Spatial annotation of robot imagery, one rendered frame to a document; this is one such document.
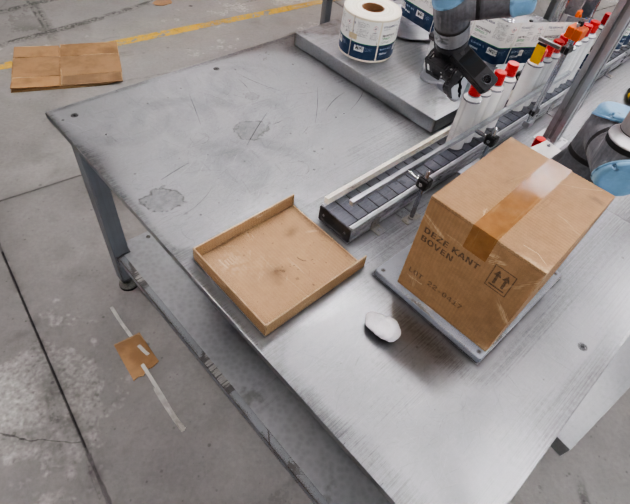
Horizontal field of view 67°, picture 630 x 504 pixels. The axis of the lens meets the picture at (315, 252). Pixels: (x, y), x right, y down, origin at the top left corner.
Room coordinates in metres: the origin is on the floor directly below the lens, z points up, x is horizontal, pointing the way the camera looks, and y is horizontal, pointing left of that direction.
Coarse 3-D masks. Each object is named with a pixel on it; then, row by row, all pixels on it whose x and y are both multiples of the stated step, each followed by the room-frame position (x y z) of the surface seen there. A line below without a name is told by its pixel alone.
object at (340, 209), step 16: (512, 112) 1.43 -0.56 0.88; (528, 112) 1.45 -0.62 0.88; (432, 144) 1.18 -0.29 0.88; (464, 144) 1.21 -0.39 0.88; (432, 160) 1.11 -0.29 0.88; (448, 160) 1.12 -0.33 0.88; (384, 176) 1.00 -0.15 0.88; (352, 192) 0.92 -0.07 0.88; (384, 192) 0.94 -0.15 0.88; (400, 192) 0.95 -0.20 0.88; (336, 208) 0.85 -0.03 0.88; (352, 208) 0.86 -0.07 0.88; (368, 208) 0.87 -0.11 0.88; (352, 224) 0.82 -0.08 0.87
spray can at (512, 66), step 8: (512, 64) 1.32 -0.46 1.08; (512, 72) 1.32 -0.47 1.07; (504, 80) 1.31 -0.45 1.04; (512, 80) 1.31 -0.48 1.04; (504, 88) 1.31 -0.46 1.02; (512, 88) 1.32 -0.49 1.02; (504, 96) 1.31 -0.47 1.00; (504, 104) 1.32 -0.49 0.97; (496, 112) 1.31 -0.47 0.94; (496, 120) 1.32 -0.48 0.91; (488, 128) 1.31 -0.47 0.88
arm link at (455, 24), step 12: (432, 0) 1.02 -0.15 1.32; (444, 0) 0.98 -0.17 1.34; (456, 0) 0.98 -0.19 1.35; (468, 0) 0.99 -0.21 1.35; (444, 12) 0.99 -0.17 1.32; (456, 12) 0.99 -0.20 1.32; (468, 12) 0.99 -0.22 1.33; (444, 24) 1.00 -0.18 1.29; (456, 24) 1.00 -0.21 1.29; (468, 24) 1.03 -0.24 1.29; (444, 36) 1.02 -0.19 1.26
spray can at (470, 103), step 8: (472, 88) 1.18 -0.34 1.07; (464, 96) 1.19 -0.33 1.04; (472, 96) 1.18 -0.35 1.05; (480, 96) 1.19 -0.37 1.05; (464, 104) 1.17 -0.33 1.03; (472, 104) 1.17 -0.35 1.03; (464, 112) 1.17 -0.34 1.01; (472, 112) 1.17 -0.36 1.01; (456, 120) 1.18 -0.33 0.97; (464, 120) 1.17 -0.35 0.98; (472, 120) 1.17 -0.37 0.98; (456, 128) 1.17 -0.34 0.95; (464, 128) 1.17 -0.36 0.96; (448, 136) 1.19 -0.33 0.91; (456, 144) 1.17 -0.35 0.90
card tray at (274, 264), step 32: (256, 224) 0.79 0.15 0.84; (288, 224) 0.81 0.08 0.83; (224, 256) 0.68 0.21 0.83; (256, 256) 0.69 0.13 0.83; (288, 256) 0.71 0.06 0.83; (320, 256) 0.73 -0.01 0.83; (352, 256) 0.74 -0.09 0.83; (224, 288) 0.58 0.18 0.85; (256, 288) 0.60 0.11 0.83; (288, 288) 0.62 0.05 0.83; (320, 288) 0.61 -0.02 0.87; (256, 320) 0.51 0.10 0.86
